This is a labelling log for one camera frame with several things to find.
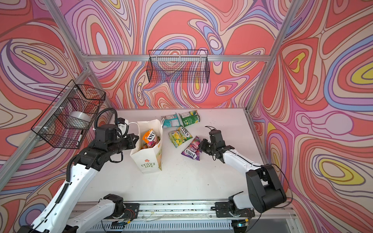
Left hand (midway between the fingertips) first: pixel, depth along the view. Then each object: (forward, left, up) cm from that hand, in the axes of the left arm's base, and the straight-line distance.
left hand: (140, 137), depth 72 cm
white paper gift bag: (-7, -4, -1) cm, 8 cm away
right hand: (+4, -31, -18) cm, 36 cm away
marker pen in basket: (-1, +31, -1) cm, 31 cm away
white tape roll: (+5, +30, +7) cm, 31 cm away
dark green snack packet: (+34, -26, -22) cm, 48 cm away
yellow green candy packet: (+16, -18, -22) cm, 33 cm away
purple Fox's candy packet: (+2, -27, -19) cm, 33 cm away
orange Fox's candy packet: (+5, -3, -7) cm, 9 cm away
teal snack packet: (+32, -10, -24) cm, 42 cm away
